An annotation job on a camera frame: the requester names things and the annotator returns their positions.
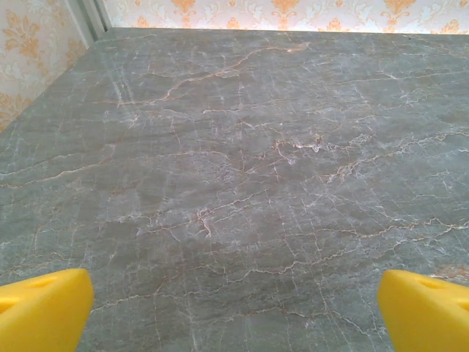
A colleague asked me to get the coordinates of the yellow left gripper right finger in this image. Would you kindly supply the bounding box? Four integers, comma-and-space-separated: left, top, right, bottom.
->
377, 269, 469, 352

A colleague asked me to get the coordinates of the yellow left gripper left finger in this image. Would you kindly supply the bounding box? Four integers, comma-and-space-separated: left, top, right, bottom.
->
0, 268, 95, 352

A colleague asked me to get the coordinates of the aluminium frame post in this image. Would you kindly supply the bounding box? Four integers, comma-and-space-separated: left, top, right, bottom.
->
67, 0, 111, 49

